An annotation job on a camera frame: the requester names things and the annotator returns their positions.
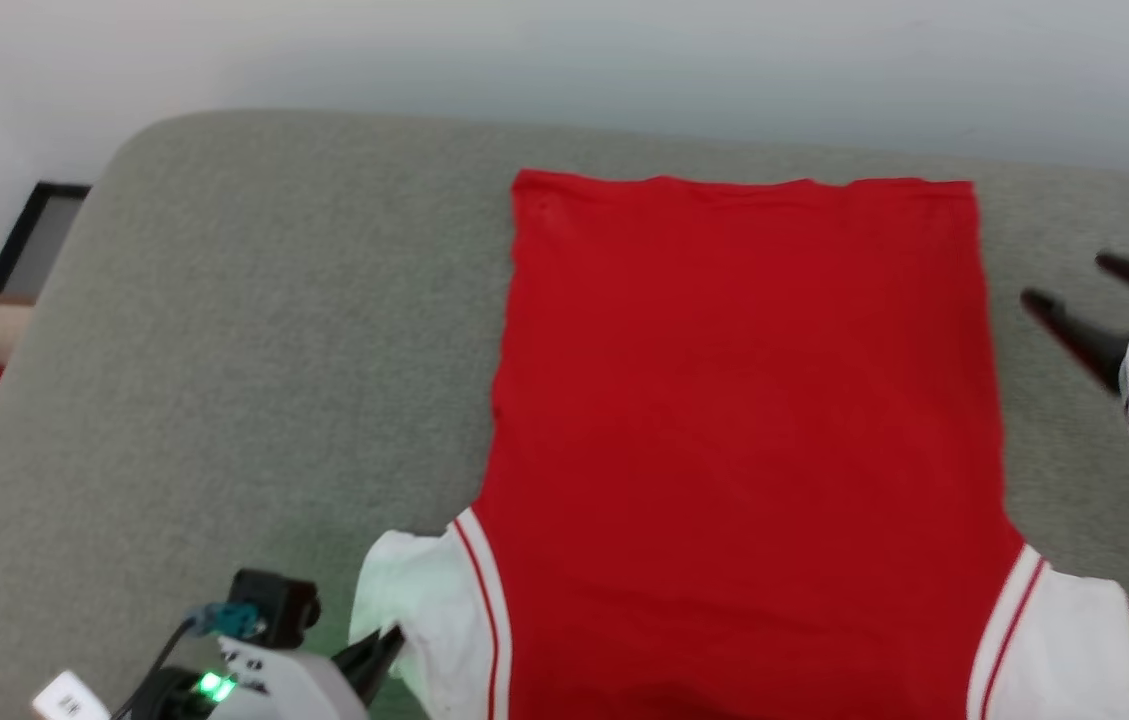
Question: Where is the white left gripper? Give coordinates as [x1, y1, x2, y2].
[214, 628, 407, 720]

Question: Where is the red and white basketball jersey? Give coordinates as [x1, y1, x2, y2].
[349, 168, 1129, 720]

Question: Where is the black framed panel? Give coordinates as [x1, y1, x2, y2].
[0, 181, 92, 296]

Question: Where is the teal left camera connector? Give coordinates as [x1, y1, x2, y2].
[186, 602, 265, 641]

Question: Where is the white cable label tag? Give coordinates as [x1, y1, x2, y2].
[32, 672, 110, 720]

